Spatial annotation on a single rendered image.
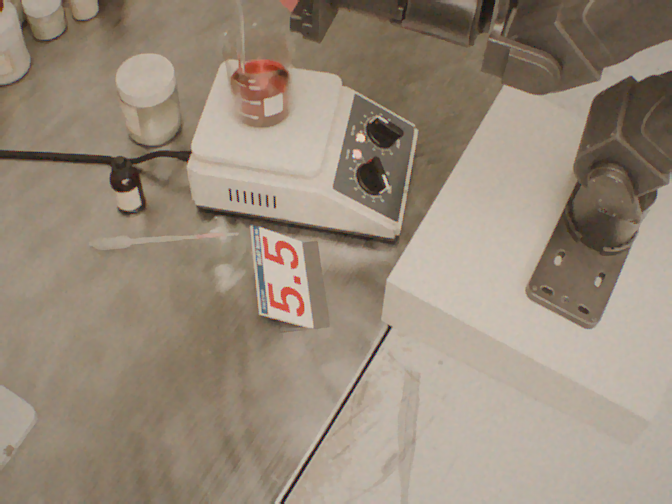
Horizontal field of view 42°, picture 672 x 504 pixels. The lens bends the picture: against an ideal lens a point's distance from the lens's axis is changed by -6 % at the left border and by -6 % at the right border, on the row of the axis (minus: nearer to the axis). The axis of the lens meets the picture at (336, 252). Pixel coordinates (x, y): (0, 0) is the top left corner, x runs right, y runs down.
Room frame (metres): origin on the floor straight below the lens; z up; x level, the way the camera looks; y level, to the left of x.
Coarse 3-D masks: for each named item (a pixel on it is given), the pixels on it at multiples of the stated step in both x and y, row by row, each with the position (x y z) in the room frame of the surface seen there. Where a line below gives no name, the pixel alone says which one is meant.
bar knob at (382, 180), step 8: (376, 160) 0.51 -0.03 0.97; (360, 168) 0.50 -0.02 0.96; (368, 168) 0.51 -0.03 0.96; (376, 168) 0.50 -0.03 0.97; (360, 176) 0.50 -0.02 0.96; (368, 176) 0.50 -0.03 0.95; (376, 176) 0.50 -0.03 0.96; (384, 176) 0.49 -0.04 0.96; (360, 184) 0.49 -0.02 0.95; (368, 184) 0.49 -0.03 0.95; (376, 184) 0.49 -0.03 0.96; (384, 184) 0.49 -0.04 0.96; (368, 192) 0.48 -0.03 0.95; (376, 192) 0.49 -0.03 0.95
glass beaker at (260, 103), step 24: (264, 24) 0.58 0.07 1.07; (264, 48) 0.58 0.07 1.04; (288, 48) 0.56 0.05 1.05; (240, 72) 0.52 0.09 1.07; (288, 72) 0.53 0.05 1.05; (240, 96) 0.52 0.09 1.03; (264, 96) 0.52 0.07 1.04; (288, 96) 0.53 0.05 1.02; (240, 120) 0.52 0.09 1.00; (264, 120) 0.52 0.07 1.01
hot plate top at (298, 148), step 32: (224, 64) 0.60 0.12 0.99; (224, 96) 0.56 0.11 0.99; (320, 96) 0.56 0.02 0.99; (224, 128) 0.52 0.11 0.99; (288, 128) 0.52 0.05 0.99; (320, 128) 0.53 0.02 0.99; (224, 160) 0.49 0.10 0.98; (256, 160) 0.49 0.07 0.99; (288, 160) 0.49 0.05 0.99; (320, 160) 0.49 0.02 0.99
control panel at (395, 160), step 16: (352, 112) 0.57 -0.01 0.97; (368, 112) 0.57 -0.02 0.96; (384, 112) 0.58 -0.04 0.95; (352, 128) 0.55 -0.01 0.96; (352, 144) 0.53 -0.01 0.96; (368, 144) 0.54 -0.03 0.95; (400, 144) 0.55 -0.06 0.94; (352, 160) 0.51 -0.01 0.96; (368, 160) 0.52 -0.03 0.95; (384, 160) 0.53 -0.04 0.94; (400, 160) 0.53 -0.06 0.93; (336, 176) 0.49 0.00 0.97; (352, 176) 0.50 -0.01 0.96; (400, 176) 0.52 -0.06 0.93; (352, 192) 0.48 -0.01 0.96; (384, 192) 0.49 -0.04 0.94; (400, 192) 0.50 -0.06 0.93; (384, 208) 0.48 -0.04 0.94; (400, 208) 0.48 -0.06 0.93
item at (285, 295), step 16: (272, 240) 0.44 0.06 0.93; (288, 240) 0.45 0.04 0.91; (272, 256) 0.42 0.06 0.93; (288, 256) 0.43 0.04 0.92; (272, 272) 0.41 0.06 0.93; (288, 272) 0.42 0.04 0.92; (272, 288) 0.39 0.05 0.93; (288, 288) 0.40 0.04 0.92; (272, 304) 0.37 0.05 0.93; (288, 304) 0.38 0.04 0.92; (304, 304) 0.39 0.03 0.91; (304, 320) 0.37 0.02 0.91
